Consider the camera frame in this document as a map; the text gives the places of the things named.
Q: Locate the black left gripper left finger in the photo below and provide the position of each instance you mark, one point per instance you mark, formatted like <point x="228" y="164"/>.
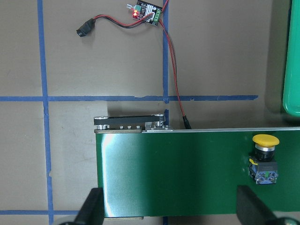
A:
<point x="92" y="211"/>

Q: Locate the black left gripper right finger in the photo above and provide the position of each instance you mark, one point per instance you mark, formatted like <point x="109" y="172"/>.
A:
<point x="251" y="210"/>

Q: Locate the lone yellow push button switch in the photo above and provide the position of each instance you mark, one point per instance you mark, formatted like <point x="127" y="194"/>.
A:
<point x="263" y="168"/>

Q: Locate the green conveyor belt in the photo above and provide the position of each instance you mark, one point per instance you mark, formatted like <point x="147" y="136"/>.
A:
<point x="148" y="169"/>

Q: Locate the green plastic tray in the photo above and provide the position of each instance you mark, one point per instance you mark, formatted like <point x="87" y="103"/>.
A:
<point x="291" y="93"/>

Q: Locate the small motor controller board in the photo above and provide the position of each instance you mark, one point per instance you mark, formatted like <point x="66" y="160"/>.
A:
<point x="146" y="10"/>

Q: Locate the black cable connector plug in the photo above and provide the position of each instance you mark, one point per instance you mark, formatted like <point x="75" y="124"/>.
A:
<point x="86" y="28"/>

